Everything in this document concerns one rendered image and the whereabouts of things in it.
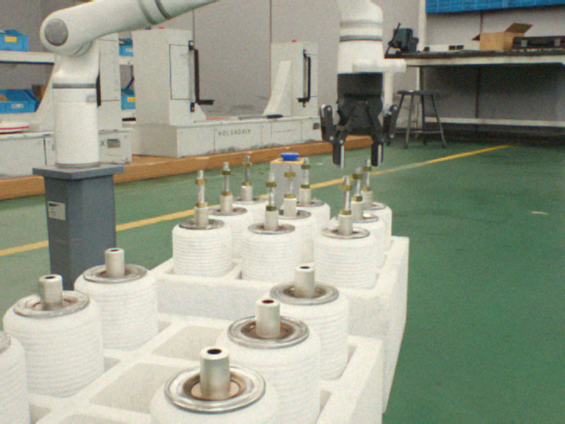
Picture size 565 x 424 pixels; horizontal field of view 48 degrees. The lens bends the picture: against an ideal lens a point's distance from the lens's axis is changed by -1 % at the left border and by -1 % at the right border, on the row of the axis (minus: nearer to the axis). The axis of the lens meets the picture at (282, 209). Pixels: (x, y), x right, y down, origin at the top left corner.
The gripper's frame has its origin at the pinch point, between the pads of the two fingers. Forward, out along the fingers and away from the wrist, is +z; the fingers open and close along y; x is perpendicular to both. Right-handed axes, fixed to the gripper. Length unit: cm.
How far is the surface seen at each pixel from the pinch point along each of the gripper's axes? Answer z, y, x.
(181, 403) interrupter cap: 10, 44, 53
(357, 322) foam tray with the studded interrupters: 21.4, 9.3, 17.5
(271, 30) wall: -75, -220, -590
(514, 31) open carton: -57, -328, -326
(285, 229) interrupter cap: 9.9, 15.0, 4.1
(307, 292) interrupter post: 9.6, 25.5, 34.7
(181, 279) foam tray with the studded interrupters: 17.3, 30.9, 0.3
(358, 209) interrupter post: 8.3, 0.3, 1.1
